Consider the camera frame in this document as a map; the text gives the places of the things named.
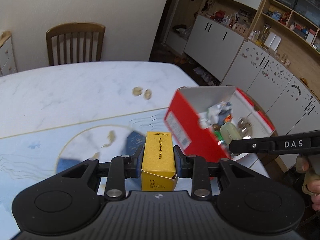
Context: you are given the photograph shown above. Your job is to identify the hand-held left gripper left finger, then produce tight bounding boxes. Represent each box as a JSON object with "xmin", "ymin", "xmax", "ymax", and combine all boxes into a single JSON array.
[{"xmin": 56, "ymin": 146, "xmax": 146, "ymax": 201}]

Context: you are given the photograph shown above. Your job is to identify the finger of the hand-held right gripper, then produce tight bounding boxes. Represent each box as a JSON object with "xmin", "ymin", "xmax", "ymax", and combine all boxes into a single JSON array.
[{"xmin": 229, "ymin": 136, "xmax": 275, "ymax": 155}]

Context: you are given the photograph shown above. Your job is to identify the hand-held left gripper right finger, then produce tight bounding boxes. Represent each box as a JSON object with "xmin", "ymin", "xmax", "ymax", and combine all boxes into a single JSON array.
[{"xmin": 173, "ymin": 145, "xmax": 270, "ymax": 198}]

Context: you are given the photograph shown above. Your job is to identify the foil snack packet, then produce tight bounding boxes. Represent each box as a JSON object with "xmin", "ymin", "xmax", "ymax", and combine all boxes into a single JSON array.
[{"xmin": 236, "ymin": 117, "xmax": 253, "ymax": 137}]

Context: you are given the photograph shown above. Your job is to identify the small yellow carton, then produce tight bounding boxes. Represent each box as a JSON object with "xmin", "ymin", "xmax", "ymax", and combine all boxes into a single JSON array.
[{"xmin": 141, "ymin": 131, "xmax": 178, "ymax": 192}]

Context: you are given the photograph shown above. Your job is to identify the pale yellow roll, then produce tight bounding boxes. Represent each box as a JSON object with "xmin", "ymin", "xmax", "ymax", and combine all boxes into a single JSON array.
[{"xmin": 220, "ymin": 122, "xmax": 243, "ymax": 144}]

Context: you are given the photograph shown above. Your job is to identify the red cardboard box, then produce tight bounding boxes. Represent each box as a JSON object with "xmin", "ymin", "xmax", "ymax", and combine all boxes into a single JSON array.
[{"xmin": 164, "ymin": 85, "xmax": 276, "ymax": 180}]

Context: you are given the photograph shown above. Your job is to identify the white soft toy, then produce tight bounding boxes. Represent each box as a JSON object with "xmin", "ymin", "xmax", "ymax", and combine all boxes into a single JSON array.
[{"xmin": 207, "ymin": 102, "xmax": 233, "ymax": 120}]

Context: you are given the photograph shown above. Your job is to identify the person's right hand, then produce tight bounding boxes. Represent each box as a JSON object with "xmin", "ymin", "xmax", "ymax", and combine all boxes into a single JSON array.
[{"xmin": 295, "ymin": 154, "xmax": 320, "ymax": 210}]

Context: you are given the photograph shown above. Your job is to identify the shelf cabinet with stickers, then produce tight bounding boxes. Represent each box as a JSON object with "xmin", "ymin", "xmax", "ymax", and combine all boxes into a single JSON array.
[{"xmin": 221, "ymin": 0, "xmax": 320, "ymax": 135}]

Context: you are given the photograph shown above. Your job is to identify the pile of shoes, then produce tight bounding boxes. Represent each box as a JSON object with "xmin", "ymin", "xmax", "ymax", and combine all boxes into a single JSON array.
[{"xmin": 194, "ymin": 66, "xmax": 218, "ymax": 85}]

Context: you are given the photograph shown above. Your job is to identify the white cupboard unit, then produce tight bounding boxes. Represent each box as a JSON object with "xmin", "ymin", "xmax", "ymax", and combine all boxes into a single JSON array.
[{"xmin": 165, "ymin": 0, "xmax": 273, "ymax": 68}]

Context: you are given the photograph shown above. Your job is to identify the wooden slat-back chair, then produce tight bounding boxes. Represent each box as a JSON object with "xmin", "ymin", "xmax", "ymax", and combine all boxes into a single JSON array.
[{"xmin": 46, "ymin": 23, "xmax": 106, "ymax": 67}]

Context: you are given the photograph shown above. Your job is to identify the white wooden sideboard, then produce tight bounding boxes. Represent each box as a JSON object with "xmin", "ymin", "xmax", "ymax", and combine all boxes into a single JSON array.
[{"xmin": 0, "ymin": 31, "xmax": 18, "ymax": 77}]

